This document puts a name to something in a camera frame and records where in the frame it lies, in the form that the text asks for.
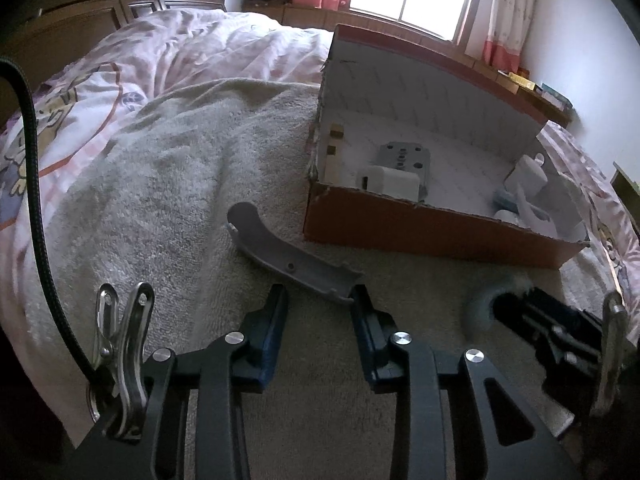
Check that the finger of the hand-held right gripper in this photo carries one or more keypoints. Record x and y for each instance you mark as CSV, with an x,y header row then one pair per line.
x,y
540,340
570,312

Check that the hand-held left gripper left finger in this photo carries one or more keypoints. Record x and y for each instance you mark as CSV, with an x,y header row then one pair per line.
x,y
267,335

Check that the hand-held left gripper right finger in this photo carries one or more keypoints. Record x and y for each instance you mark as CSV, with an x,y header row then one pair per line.
x,y
367,335

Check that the grey curved plastic piece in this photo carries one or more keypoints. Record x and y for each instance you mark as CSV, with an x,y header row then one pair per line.
x,y
280,256

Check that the red cardboard box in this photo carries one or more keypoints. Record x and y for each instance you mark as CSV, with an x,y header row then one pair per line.
x,y
425,230

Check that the white charger plug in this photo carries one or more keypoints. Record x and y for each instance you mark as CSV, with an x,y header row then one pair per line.
x,y
390,183

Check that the small wooden block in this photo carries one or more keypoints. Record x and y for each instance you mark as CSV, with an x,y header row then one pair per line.
x,y
334,160

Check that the grey perforated plastic plate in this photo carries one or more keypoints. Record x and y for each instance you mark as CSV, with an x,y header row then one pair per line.
x,y
385,157

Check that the silver metal spring clip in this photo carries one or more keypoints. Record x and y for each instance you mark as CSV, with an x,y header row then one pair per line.
x,y
612,350
127,360

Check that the wooden furniture edge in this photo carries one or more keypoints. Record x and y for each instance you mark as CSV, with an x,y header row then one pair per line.
x,y
627,182

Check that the beige terry towel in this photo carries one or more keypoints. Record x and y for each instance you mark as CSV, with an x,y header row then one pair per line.
x,y
175,185

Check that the row of books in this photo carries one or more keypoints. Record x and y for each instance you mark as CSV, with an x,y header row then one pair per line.
x,y
545,91

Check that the pink printed quilt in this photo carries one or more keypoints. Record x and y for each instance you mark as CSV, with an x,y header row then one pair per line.
x,y
200,45

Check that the long wooden window cabinet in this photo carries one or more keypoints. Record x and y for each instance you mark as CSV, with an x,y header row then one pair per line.
x,y
300,14

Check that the small red box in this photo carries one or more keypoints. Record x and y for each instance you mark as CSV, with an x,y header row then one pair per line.
x,y
346,1

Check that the dark wooden headboard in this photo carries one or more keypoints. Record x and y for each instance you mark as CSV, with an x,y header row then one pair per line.
x,y
90,10

